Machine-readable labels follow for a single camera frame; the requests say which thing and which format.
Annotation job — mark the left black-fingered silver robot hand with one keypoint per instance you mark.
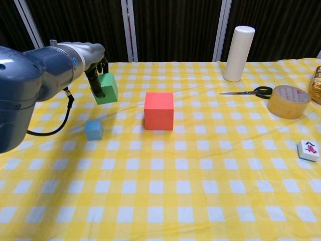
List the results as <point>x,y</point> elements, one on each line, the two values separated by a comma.
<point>94,51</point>

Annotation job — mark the green cube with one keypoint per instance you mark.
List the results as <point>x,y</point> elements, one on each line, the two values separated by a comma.
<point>110,93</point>

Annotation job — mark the small blue cube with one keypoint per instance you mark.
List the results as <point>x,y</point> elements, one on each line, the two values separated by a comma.
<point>94,130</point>

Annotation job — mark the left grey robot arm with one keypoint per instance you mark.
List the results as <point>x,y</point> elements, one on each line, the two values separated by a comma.
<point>22,82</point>

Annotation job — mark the yellow checkered tablecloth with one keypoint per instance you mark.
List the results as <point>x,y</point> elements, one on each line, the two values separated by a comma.
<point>160,188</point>

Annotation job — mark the large red cube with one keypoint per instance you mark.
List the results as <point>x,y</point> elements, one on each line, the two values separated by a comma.
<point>159,113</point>

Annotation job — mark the white cylinder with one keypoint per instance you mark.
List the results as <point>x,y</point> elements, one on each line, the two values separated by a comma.
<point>238,55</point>

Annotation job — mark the clear packing tape roll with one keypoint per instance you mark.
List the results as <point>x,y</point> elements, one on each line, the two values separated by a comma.
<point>286,109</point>

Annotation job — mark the gold foil snack package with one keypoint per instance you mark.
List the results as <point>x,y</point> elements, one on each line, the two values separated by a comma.
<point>316,88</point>

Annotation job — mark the mahjong tile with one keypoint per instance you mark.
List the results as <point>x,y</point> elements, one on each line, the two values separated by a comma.
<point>309,150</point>

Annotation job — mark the silver aluminium frame post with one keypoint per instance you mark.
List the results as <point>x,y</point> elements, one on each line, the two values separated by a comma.
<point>31,27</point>
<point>129,30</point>
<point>319,54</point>
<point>222,30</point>

